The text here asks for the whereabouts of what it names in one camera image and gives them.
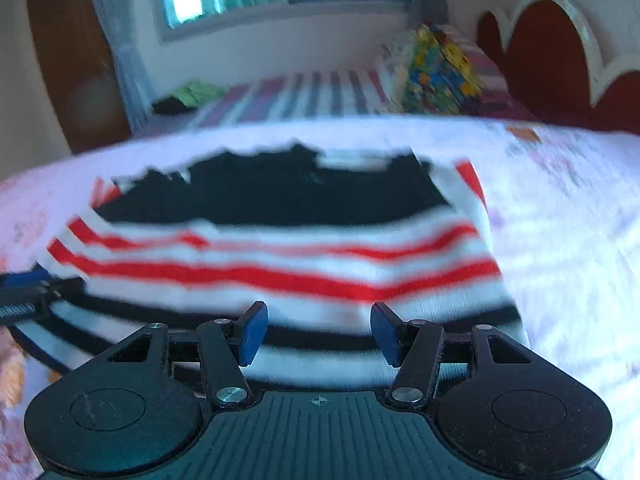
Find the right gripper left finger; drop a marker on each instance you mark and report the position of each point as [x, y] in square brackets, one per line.
[224, 347]

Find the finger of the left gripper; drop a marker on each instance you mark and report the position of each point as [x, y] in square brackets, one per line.
[25, 279]

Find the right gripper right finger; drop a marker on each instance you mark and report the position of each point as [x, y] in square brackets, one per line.
[414, 348]

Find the striped red black white sweater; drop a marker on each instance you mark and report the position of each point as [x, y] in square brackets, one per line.
[317, 237]

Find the white floral bedspread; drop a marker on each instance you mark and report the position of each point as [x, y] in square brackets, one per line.
[563, 212]

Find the black folded garment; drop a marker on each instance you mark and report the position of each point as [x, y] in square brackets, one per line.
[171, 106]

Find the brown wooden door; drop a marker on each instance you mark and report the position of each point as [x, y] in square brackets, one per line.
[78, 70]

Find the green folded garment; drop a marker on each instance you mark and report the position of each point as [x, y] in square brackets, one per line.
[196, 93]

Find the striped purple bed sheet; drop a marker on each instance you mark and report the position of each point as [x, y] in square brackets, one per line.
[336, 93]

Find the colourful patterned pillow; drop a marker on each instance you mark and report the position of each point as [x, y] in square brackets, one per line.
[424, 71]

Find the grey left curtain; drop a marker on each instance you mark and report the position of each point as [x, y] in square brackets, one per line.
[116, 18]

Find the red white scalloped headboard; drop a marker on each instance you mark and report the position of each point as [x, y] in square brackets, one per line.
[553, 65]

